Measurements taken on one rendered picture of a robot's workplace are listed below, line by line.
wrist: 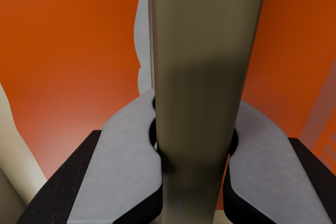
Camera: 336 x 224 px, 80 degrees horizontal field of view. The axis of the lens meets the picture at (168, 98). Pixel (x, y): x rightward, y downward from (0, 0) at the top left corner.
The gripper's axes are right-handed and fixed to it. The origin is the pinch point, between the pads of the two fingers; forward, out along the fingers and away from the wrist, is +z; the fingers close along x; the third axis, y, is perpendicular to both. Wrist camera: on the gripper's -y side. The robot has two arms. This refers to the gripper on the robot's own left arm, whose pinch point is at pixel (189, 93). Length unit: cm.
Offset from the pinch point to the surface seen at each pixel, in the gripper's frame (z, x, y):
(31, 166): 4.8, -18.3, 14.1
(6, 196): 3.4, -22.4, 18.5
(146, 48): 4.6, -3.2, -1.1
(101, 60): 4.9, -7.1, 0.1
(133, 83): 4.9, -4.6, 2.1
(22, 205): 4.3, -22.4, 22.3
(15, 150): 4.8, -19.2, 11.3
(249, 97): 4.8, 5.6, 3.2
